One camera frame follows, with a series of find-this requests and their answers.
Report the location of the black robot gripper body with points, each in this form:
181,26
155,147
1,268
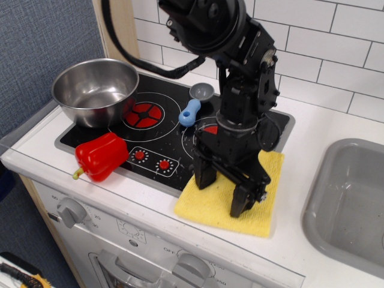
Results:
233,149

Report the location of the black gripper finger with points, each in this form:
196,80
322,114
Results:
243,199
205,173

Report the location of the yellow cloth napkin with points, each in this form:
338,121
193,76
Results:
211,205

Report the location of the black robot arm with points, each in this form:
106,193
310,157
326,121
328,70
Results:
246,57

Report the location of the black toy stovetop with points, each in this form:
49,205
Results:
161,150

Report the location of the grey right oven knob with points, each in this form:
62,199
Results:
192,270

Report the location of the grey oven knob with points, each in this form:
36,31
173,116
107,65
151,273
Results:
71,212
192,270

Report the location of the grey toy sink basin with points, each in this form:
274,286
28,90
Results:
343,218

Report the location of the red toy bell pepper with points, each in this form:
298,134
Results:
100,157

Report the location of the white toy oven front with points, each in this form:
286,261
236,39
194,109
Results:
109,252

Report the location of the stainless steel bowl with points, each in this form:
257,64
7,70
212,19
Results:
97,93

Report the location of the grey left oven knob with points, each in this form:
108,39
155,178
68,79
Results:
71,212

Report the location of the wooden side panel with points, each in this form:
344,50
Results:
122,15

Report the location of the yellow black object bottom left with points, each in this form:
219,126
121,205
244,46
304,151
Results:
31,281

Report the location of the blue handled grey scoop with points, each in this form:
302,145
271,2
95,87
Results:
200,93

